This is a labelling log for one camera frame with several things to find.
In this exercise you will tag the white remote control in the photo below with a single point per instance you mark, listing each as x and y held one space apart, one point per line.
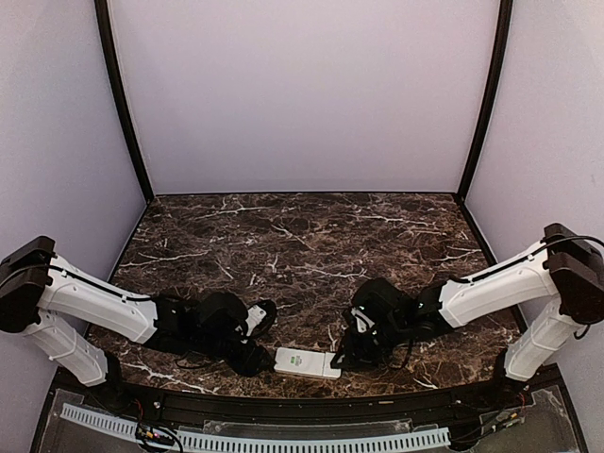
299 362

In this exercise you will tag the white slotted cable duct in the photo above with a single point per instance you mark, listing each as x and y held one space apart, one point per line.
238 437

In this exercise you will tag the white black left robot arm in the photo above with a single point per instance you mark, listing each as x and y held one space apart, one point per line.
39 288

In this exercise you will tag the black front table rail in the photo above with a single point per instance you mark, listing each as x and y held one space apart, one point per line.
457 405

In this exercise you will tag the white battery cover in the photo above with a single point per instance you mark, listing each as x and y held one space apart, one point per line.
327 370

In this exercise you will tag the black corner post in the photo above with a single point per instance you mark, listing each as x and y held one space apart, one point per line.
118 91
502 31

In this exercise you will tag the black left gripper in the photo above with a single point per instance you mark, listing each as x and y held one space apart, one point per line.
247 364

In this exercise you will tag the black right corner post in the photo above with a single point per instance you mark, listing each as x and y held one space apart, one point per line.
502 31

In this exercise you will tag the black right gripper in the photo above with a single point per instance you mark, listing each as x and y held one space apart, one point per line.
355 355

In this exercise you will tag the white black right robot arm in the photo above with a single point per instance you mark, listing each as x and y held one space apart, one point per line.
563 267

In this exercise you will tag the black left corner post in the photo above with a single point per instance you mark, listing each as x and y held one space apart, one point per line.
118 91

